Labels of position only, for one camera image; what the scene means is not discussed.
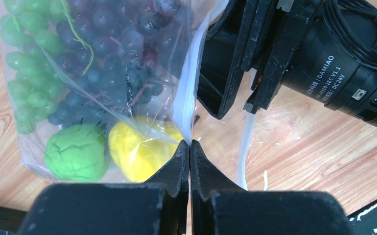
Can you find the fake green lime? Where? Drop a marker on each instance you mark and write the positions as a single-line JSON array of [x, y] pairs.
[[77, 153]]

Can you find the fake yellow lemon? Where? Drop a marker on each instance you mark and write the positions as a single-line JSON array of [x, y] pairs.
[[141, 152]]

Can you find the green fake grapes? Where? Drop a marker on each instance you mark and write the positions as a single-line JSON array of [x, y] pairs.
[[47, 37]]

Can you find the dark purple fake grapes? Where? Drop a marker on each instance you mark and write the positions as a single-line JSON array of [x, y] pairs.
[[140, 46]]

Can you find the black white checkerboard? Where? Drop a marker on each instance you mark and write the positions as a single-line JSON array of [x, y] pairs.
[[10, 220]]

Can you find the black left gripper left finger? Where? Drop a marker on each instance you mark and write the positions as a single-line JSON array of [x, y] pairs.
[[157, 206]]

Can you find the clear zip top bag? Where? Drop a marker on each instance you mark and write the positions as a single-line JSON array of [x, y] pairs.
[[32, 147]]

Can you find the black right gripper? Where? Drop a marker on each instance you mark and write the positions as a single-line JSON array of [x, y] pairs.
[[332, 58]]

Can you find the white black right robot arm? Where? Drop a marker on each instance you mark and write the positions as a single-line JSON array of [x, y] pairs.
[[324, 49]]

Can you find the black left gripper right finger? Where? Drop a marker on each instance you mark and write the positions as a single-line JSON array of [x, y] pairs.
[[221, 207]]

